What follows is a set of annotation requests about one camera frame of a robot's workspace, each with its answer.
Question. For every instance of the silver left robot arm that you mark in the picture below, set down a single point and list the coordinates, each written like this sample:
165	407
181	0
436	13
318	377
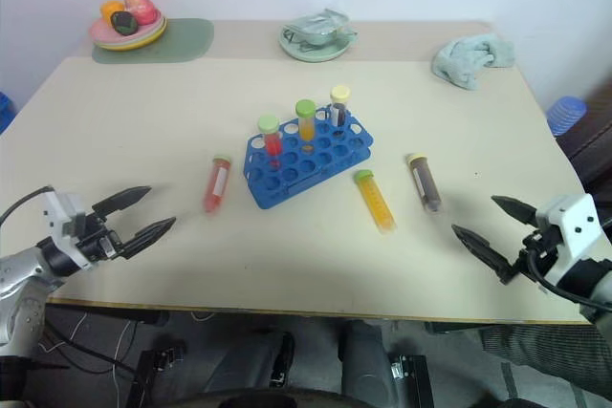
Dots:
19	279

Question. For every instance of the pink toy fruit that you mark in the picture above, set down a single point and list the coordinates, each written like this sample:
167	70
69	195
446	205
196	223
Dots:
140	6

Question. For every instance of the dark round toy fruit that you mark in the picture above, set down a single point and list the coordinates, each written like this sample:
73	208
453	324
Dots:
124	22

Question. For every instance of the pale green plate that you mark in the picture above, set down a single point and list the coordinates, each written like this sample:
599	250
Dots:
313	49

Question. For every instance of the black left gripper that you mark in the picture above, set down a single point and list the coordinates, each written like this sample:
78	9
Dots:
97	244

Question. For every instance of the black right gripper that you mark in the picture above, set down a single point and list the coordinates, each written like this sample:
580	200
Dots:
530	252

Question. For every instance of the orange toy fruit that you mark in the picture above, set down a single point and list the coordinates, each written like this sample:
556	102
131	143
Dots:
111	9

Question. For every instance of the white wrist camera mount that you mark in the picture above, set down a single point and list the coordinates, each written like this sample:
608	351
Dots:
61	215
571	224

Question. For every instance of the pale green bowl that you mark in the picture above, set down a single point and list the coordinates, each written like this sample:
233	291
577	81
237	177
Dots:
311	34

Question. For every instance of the dark brown chair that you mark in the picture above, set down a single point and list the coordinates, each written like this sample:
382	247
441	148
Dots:
589	145

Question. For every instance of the orange liquid tube green cap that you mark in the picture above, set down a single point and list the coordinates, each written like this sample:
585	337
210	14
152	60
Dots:
376	202
306	122

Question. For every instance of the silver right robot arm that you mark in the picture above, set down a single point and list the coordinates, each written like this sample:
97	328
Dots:
593	284

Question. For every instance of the light blue towel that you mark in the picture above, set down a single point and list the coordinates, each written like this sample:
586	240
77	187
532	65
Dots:
471	60

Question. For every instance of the red liquid tube green cap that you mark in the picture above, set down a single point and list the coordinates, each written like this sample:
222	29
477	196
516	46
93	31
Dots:
271	139
216	184

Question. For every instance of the blue plastic stool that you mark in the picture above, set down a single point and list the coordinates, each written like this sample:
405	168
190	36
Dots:
6	112
566	114

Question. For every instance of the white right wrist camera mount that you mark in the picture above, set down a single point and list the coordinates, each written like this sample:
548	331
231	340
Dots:
571	224

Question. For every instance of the blue test tube rack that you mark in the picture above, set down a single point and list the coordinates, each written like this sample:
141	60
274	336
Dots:
306	159

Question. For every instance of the green oval placemat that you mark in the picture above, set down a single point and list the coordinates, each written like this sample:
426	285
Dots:
177	42

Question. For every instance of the dark liquid tube cream cap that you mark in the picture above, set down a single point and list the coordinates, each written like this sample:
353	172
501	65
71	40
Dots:
339	109
424	183

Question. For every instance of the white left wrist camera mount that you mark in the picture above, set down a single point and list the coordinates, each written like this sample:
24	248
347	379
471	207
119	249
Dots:
61	215

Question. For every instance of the stacked pastel plates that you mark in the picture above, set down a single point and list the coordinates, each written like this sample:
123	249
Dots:
125	38

